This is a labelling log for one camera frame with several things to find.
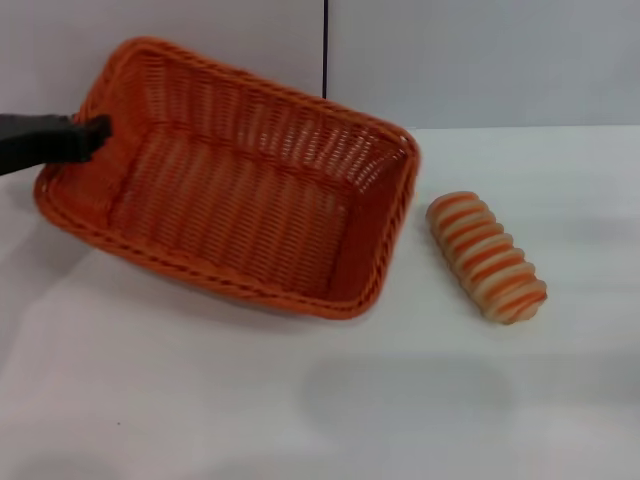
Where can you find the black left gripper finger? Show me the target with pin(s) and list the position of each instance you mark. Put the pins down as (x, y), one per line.
(50, 131)
(45, 157)

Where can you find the orange woven plastic basket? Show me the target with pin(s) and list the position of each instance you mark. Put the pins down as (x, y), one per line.
(235, 215)

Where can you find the orange striped bread roll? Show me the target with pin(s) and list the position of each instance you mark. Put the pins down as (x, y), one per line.
(485, 257)

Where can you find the black vertical wall seam strip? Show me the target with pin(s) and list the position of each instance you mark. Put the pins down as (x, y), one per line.
(325, 50)

